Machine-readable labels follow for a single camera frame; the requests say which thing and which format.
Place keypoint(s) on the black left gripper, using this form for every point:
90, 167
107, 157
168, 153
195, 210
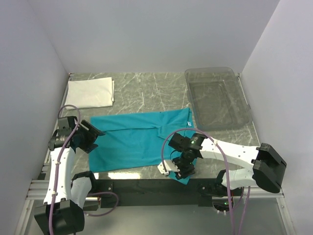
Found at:
92, 133

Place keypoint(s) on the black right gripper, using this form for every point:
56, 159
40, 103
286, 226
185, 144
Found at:
184, 172

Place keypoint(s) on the teal t shirt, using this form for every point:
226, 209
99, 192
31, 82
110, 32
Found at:
138, 139

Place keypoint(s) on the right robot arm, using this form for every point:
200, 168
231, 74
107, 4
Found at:
245, 166

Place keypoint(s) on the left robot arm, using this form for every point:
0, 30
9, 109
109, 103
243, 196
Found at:
62, 210

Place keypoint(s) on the folded white t shirt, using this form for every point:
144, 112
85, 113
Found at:
94, 93

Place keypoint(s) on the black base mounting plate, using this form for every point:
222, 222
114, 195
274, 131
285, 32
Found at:
161, 192

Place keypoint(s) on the clear plastic bin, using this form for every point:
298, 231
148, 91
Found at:
217, 99

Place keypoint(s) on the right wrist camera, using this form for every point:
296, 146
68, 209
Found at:
166, 167

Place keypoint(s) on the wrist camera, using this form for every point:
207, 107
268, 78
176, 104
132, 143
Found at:
66, 125
166, 167

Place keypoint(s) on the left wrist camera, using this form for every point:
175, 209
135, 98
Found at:
66, 125

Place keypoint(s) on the aluminium rail frame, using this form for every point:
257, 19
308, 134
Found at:
38, 189

